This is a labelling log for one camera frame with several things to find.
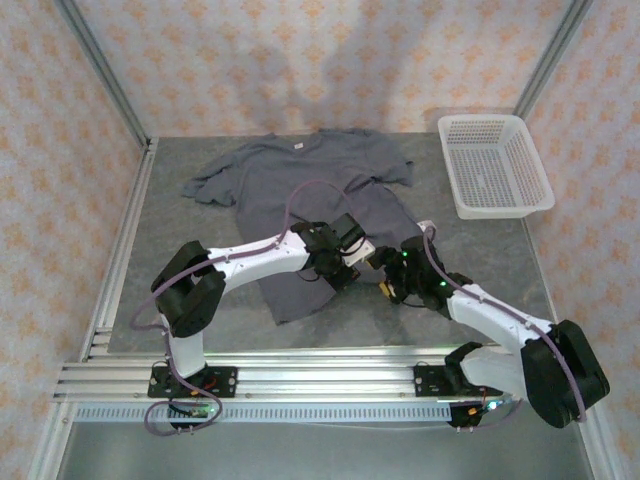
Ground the grey t-shirt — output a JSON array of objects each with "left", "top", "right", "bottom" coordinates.
[{"left": 180, "top": 127, "right": 426, "bottom": 327}]

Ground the white perforated plastic basket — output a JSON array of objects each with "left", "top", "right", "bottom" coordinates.
[{"left": 437, "top": 113, "right": 556, "bottom": 221}]

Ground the small circuit board with LED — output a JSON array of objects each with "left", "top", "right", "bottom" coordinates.
[
  {"left": 447, "top": 397, "right": 511, "bottom": 434},
  {"left": 167, "top": 399, "right": 222, "bottom": 435}
]

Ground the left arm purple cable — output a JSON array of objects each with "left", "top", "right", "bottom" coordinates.
[{"left": 130, "top": 179, "right": 374, "bottom": 439}]

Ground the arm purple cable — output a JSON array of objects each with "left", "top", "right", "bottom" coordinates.
[
  {"left": 130, "top": 179, "right": 374, "bottom": 439},
  {"left": 422, "top": 224, "right": 591, "bottom": 432}
]

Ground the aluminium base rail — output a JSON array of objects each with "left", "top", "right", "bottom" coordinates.
[{"left": 52, "top": 349, "right": 526, "bottom": 403}]

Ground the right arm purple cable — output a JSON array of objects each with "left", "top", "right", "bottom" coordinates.
[{"left": 422, "top": 224, "right": 591, "bottom": 432}]

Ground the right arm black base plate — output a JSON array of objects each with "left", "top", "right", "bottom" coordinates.
[{"left": 413, "top": 364, "right": 469, "bottom": 399}]

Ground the aluminium table side rail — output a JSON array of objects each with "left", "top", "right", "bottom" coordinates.
[
  {"left": 522, "top": 217, "right": 559, "bottom": 326},
  {"left": 79, "top": 137, "right": 160, "bottom": 361}
]

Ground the slotted grey cable duct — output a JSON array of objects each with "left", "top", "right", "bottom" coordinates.
[{"left": 74, "top": 402, "right": 454, "bottom": 424}]

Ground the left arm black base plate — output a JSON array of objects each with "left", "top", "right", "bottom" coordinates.
[{"left": 148, "top": 365, "right": 239, "bottom": 400}]

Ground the aluminium lower frame bar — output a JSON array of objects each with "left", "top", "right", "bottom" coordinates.
[
  {"left": 579, "top": 414, "right": 619, "bottom": 480},
  {"left": 27, "top": 402, "right": 76, "bottom": 480}
]

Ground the aluminium frame post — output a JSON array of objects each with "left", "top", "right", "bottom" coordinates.
[
  {"left": 514, "top": 0, "right": 594, "bottom": 119},
  {"left": 54, "top": 0, "right": 152, "bottom": 146}
]

